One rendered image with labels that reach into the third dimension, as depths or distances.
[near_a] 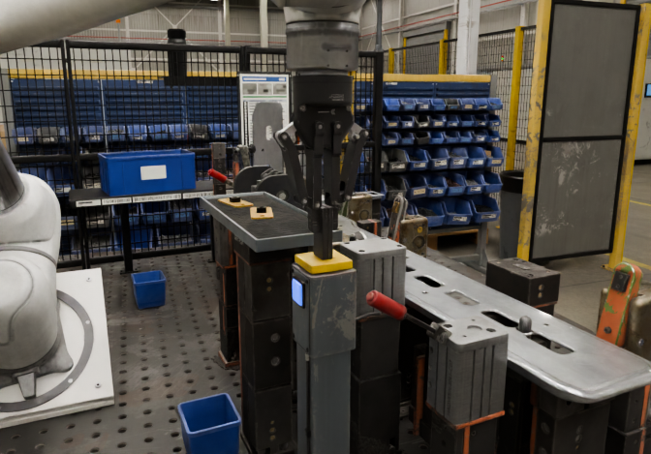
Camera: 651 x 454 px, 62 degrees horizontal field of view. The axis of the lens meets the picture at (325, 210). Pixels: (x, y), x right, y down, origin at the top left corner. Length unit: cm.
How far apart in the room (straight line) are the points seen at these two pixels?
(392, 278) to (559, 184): 342
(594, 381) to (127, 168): 156
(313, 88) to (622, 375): 56
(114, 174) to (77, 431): 94
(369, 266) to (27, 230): 70
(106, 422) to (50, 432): 10
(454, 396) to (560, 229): 370
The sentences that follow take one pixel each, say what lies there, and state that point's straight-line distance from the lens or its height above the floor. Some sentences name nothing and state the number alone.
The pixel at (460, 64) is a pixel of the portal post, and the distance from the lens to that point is 616.
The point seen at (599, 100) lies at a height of 132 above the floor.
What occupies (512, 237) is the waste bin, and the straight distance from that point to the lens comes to 464.
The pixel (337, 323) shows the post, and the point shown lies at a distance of 73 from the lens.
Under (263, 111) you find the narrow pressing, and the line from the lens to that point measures 196.
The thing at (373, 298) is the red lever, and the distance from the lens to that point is 66.
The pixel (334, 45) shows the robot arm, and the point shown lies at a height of 142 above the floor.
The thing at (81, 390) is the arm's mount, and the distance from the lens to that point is 134.
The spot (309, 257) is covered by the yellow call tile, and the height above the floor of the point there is 115.
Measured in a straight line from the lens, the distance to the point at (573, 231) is 452.
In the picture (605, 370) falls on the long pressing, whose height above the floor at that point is 100.
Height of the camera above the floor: 137
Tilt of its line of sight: 12 degrees down
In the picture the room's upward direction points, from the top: straight up
